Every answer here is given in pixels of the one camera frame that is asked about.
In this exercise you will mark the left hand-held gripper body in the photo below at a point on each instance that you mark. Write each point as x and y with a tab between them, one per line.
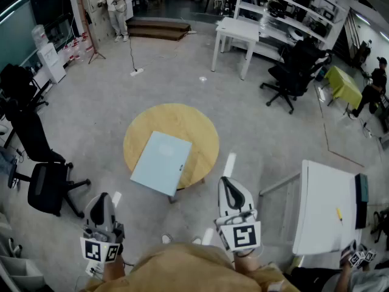
100	239

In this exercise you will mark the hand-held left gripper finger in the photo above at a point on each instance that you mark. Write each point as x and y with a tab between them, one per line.
111	213
88	213

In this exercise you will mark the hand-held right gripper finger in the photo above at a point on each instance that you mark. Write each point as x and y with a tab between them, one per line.
248	204
222	202

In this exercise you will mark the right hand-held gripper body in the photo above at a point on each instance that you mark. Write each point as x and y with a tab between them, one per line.
243	236

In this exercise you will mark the person's left forearm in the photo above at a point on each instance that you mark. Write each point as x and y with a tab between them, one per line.
114	268

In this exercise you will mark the person's right forearm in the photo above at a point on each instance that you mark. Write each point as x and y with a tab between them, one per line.
247	262

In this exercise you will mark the white rectangular table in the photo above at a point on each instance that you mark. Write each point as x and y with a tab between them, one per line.
325	211

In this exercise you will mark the round wooden table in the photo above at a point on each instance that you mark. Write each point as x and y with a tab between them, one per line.
176	120

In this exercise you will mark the white floor power adapter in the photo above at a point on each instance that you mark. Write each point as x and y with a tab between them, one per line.
93	269

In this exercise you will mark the white sneaker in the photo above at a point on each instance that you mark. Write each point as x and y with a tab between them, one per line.
166	239
197	240

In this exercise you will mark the person's mustard yellow shirt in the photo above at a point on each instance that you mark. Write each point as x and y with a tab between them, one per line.
188	269

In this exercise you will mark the grey storage bin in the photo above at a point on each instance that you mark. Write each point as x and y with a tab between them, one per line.
21	274

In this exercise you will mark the yellow pen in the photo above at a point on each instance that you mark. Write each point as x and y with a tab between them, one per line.
339	214

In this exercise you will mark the white power strip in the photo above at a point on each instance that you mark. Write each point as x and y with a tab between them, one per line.
136	72

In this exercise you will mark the black mesh office chair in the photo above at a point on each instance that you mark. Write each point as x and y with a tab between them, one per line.
298	68

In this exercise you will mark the yellow-green cloth covered table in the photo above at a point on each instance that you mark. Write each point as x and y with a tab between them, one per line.
345	85

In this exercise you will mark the white equipment cart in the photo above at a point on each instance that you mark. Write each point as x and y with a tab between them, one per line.
50	62

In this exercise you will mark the cluster of clear water bottles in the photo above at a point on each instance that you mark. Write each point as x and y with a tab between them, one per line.
79	49

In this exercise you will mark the small white table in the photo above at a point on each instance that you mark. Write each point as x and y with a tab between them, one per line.
238	29

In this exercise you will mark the brown wooden steps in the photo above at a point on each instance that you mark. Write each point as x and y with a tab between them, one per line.
158	29

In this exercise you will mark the wooden coat stand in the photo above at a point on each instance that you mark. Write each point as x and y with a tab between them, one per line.
88	26

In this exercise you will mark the white shelf unit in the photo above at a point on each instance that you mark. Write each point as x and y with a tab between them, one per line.
291	8

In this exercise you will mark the dark glass cabinet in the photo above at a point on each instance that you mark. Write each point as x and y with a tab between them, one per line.
54	11

